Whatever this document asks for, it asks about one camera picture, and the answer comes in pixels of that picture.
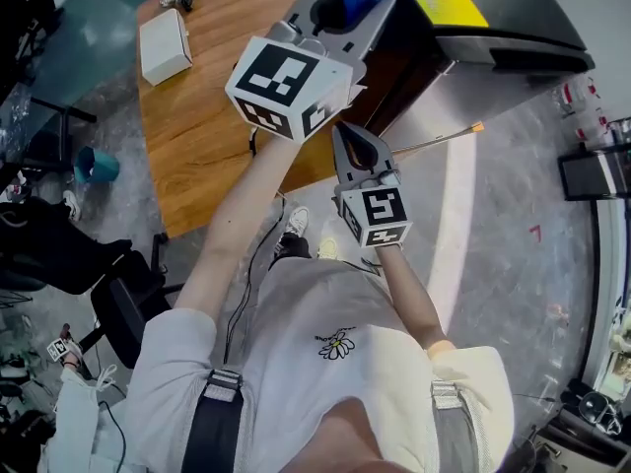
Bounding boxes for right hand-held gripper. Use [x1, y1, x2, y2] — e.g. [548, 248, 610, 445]
[331, 121, 414, 250]

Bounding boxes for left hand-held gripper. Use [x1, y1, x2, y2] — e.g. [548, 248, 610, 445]
[224, 0, 399, 144]

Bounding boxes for black mini fridge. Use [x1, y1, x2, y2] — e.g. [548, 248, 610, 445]
[311, 0, 596, 153]

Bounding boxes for person's right forearm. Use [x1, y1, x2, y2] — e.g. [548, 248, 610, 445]
[374, 244, 457, 359]

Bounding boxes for person's left forearm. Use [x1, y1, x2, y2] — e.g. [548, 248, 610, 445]
[175, 128, 305, 322]

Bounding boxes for person's left white sneaker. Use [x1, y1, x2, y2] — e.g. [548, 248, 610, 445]
[283, 205, 312, 239]

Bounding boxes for person's white sneaker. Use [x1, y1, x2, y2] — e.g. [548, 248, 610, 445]
[283, 205, 312, 239]
[316, 236, 342, 261]

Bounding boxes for person's right white sneaker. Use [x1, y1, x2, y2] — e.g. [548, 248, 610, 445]
[316, 236, 342, 261]

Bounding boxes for person's black trousers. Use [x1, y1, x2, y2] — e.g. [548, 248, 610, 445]
[268, 234, 315, 270]

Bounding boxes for yellow sticker label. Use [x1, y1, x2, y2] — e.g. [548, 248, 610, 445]
[413, 0, 491, 30]

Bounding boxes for white cardboard box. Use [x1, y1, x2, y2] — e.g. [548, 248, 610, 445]
[138, 7, 194, 88]

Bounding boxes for person's white flower-print t-shirt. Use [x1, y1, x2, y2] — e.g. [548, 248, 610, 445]
[122, 256, 514, 473]

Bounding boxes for row of clear plastic bottles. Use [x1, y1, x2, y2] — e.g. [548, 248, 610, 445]
[550, 77, 631, 148]

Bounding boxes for black monitor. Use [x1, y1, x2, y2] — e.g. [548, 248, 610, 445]
[557, 141, 631, 202]

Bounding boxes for teal waste bin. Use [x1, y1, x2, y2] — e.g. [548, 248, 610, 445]
[73, 145, 121, 185]

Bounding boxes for black office chair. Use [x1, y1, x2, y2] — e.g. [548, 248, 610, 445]
[78, 251, 186, 370]

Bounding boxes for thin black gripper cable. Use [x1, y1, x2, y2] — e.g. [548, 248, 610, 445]
[224, 128, 288, 367]

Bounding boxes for white window frame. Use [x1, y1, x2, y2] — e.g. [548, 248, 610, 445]
[576, 199, 631, 403]

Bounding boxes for glass desk with black frame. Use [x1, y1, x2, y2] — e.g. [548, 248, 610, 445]
[0, 66, 99, 169]

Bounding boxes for dark harness strap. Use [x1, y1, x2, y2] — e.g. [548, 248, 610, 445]
[430, 380, 487, 473]
[180, 368, 245, 473]

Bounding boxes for black camera equipment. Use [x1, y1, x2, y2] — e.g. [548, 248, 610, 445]
[560, 389, 628, 438]

